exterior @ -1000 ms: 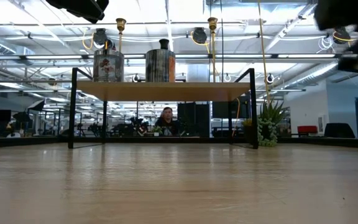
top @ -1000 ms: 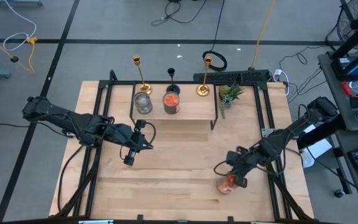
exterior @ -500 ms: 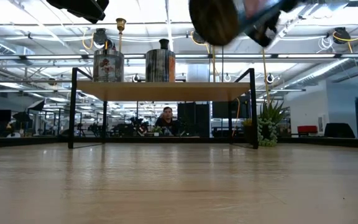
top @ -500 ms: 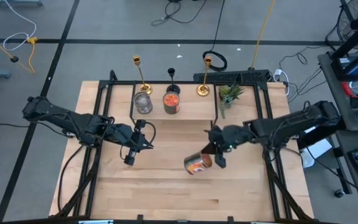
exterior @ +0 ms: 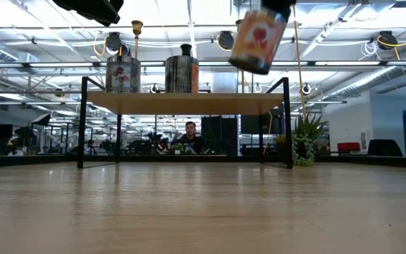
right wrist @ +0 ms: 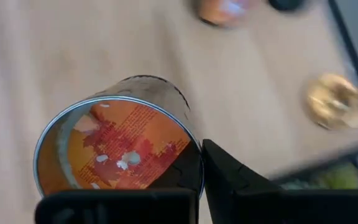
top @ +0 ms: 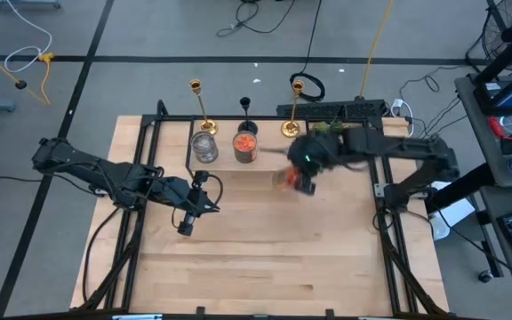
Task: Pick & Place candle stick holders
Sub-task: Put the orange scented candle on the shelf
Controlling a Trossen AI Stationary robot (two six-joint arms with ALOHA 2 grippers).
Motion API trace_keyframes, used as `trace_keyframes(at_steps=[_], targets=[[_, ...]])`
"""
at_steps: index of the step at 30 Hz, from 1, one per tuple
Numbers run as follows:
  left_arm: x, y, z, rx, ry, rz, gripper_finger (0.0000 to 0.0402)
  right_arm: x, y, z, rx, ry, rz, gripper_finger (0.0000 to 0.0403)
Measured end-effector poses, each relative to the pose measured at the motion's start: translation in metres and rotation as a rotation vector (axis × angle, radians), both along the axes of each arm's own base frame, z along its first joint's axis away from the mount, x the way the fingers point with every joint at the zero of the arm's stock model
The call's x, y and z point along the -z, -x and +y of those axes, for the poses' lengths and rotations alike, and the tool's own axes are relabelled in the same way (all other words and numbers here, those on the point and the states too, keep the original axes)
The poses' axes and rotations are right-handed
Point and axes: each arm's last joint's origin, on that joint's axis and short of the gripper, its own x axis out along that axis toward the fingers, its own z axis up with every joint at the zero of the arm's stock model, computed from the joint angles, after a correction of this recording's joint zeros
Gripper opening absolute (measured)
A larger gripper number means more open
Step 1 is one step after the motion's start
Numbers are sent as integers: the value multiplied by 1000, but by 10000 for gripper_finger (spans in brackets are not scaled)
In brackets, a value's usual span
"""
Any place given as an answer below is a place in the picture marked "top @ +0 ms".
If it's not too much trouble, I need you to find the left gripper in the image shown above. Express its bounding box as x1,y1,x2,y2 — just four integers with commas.
166,171,221,236

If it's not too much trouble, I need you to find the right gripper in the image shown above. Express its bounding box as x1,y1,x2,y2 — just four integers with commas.
287,132,344,196

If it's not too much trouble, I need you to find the tin can with orange label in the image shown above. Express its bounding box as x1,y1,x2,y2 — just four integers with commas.
231,131,260,164
272,166,304,193

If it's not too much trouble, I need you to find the clear glass jar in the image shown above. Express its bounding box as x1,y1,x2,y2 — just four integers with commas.
189,131,220,164

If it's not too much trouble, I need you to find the tall gold candlestick holder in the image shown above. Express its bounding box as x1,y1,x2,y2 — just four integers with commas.
188,78,220,137
280,78,306,139

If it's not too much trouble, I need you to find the tall black candlestick holder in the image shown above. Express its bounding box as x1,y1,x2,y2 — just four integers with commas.
236,96,260,136

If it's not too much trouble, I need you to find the green potted plant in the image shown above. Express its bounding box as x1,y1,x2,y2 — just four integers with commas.
311,118,351,137

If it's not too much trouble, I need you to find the black perforated strip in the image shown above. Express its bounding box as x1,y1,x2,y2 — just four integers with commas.
276,98,388,120

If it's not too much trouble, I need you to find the white box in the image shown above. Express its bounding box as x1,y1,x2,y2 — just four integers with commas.
428,180,478,242

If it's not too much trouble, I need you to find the black support pole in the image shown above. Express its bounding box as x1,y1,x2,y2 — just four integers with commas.
424,162,497,214

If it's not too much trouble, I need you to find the grey equipment cart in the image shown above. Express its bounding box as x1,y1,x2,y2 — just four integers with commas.
454,73,512,188

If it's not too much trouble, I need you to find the grey side desk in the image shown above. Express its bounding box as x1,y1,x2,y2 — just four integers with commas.
477,184,512,297

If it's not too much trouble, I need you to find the black stand pole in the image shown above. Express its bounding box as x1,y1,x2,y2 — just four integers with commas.
472,17,512,86

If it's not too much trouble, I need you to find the black floor fan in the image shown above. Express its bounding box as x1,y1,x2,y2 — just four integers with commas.
481,0,512,72

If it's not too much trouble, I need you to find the black aluminium rig frame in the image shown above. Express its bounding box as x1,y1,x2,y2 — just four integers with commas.
77,100,451,320

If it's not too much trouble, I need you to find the black coiled floor cable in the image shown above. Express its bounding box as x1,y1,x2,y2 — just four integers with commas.
289,0,327,103

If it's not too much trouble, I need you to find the yellow power cord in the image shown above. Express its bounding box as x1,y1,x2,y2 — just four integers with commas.
358,0,394,100

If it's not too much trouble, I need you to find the black looped floor cable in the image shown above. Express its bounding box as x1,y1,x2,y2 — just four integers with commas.
215,0,297,37

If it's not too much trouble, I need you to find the yellow plug cord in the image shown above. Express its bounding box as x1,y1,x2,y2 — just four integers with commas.
37,52,56,107

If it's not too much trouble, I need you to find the orange cord with black ball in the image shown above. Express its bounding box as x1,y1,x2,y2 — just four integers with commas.
0,39,52,107

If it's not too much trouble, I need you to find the white floor cable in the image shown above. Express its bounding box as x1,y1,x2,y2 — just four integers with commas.
4,0,53,75

